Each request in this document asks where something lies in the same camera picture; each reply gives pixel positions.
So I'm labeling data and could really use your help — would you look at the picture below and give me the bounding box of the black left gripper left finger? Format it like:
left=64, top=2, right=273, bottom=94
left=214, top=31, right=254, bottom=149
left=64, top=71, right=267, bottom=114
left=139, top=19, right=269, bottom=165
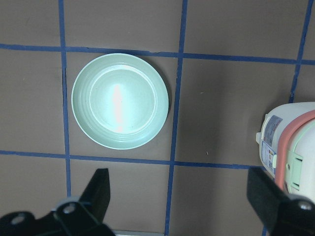
left=53, top=168, right=110, bottom=226

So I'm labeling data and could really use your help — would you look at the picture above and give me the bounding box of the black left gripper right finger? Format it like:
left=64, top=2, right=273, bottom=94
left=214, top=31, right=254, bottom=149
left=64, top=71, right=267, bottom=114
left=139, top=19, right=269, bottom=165
left=247, top=168, right=315, bottom=236

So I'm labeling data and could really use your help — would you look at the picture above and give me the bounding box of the pale green plate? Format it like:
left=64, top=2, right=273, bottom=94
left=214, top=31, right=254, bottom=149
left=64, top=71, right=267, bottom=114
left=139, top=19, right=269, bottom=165
left=71, top=53, right=169, bottom=150

